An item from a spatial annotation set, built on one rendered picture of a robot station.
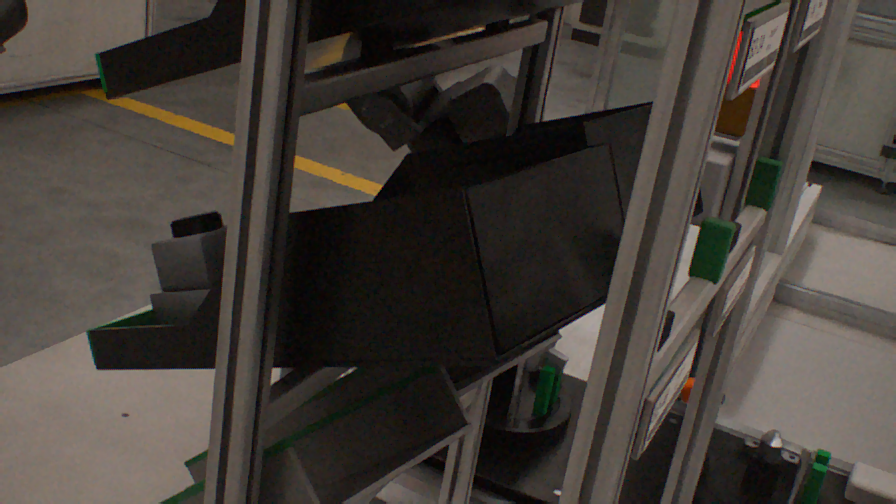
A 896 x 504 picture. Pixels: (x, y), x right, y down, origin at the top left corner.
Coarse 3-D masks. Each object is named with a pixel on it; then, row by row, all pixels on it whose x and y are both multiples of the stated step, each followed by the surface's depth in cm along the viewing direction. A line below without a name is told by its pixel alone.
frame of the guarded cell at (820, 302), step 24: (624, 0) 171; (624, 24) 174; (600, 48) 175; (600, 72) 176; (600, 96) 177; (816, 216) 216; (840, 216) 214; (888, 240) 211; (792, 288) 172; (816, 312) 171; (840, 312) 170; (864, 312) 167; (888, 312) 168
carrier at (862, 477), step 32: (672, 416) 110; (672, 448) 104; (736, 448) 102; (768, 448) 93; (640, 480) 98; (704, 480) 96; (736, 480) 96; (768, 480) 94; (800, 480) 88; (832, 480) 103; (864, 480) 100
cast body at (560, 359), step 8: (552, 344) 101; (544, 352) 100; (552, 352) 101; (560, 352) 101; (528, 360) 100; (536, 360) 100; (544, 360) 101; (552, 360) 101; (560, 360) 101; (528, 368) 101; (536, 368) 100; (560, 368) 101
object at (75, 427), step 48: (0, 384) 116; (48, 384) 117; (96, 384) 119; (144, 384) 120; (192, 384) 122; (0, 432) 108; (48, 432) 109; (96, 432) 110; (144, 432) 112; (192, 432) 113; (0, 480) 101; (48, 480) 102; (96, 480) 103; (144, 480) 104
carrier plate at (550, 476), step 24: (576, 384) 113; (576, 408) 108; (432, 456) 96; (480, 456) 97; (504, 456) 98; (528, 456) 98; (552, 456) 99; (480, 480) 94; (504, 480) 94; (528, 480) 95; (552, 480) 95
